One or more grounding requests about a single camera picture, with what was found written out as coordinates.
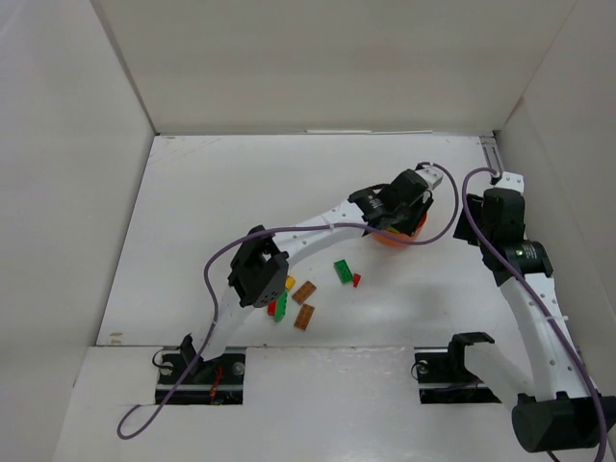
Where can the orange round divided container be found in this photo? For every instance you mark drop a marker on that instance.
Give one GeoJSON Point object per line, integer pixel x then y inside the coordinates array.
{"type": "Point", "coordinates": [392, 237]}

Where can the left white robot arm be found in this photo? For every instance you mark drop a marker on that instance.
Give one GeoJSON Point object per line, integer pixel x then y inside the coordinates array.
{"type": "Point", "coordinates": [259, 269]}

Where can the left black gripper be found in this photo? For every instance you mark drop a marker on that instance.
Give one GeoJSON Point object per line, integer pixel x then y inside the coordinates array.
{"type": "Point", "coordinates": [419, 212]}

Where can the brown lego plate lower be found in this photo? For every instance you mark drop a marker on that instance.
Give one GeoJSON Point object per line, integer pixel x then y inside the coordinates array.
{"type": "Point", "coordinates": [304, 316]}

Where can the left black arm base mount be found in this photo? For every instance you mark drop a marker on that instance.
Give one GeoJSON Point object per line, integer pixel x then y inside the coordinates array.
{"type": "Point", "coordinates": [215, 382]}

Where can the aluminium rail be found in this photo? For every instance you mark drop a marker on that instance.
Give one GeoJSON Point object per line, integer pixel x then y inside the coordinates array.
{"type": "Point", "coordinates": [491, 153]}

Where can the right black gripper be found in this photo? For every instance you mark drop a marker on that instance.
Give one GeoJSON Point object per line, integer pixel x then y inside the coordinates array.
{"type": "Point", "coordinates": [468, 223]}

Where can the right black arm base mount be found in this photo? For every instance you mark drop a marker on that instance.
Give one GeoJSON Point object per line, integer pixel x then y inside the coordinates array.
{"type": "Point", "coordinates": [443, 377]}

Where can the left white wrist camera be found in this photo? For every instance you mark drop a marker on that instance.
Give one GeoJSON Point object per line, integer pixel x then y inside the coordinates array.
{"type": "Point", "coordinates": [432, 176]}

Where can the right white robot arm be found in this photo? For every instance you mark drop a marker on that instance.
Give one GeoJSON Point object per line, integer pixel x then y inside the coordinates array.
{"type": "Point", "coordinates": [558, 406]}

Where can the long green lego brick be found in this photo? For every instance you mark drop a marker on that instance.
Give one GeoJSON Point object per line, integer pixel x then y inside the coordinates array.
{"type": "Point", "coordinates": [280, 307]}

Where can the brown lego plate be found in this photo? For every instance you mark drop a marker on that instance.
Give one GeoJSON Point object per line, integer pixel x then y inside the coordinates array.
{"type": "Point", "coordinates": [304, 292]}
{"type": "Point", "coordinates": [304, 316]}

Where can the green lego plate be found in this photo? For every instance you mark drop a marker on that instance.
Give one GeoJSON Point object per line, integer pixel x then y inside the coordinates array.
{"type": "Point", "coordinates": [343, 271]}

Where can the brown lego plate upper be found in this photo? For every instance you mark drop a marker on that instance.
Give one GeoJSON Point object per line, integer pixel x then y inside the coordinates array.
{"type": "Point", "coordinates": [304, 292]}

